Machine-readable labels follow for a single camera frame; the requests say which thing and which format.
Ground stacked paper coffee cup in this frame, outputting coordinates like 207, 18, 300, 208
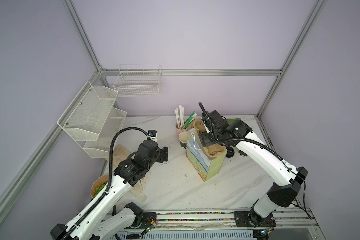
178, 132, 188, 149

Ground paper bowl with greens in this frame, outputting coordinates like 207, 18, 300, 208
91, 175, 109, 199

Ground green paper gift bag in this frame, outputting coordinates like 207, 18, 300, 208
186, 129, 228, 182

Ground single brown pulp cup carrier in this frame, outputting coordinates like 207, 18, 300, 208
193, 118, 227, 160

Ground black white paper coffee cup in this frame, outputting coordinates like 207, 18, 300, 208
239, 150, 248, 158

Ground green napkin stack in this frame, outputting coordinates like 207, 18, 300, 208
227, 118, 241, 125

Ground white mesh two-tier shelf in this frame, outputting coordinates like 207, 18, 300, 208
57, 82, 127, 159

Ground white wire basket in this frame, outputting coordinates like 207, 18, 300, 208
114, 65, 162, 97

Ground brown pulp cup carriers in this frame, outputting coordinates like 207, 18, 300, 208
187, 118, 198, 130

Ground aluminium frame rail base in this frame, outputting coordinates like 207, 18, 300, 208
66, 208, 327, 240

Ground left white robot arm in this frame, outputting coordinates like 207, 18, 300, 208
50, 127, 169, 240

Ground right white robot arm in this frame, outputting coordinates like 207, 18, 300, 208
199, 103, 308, 227

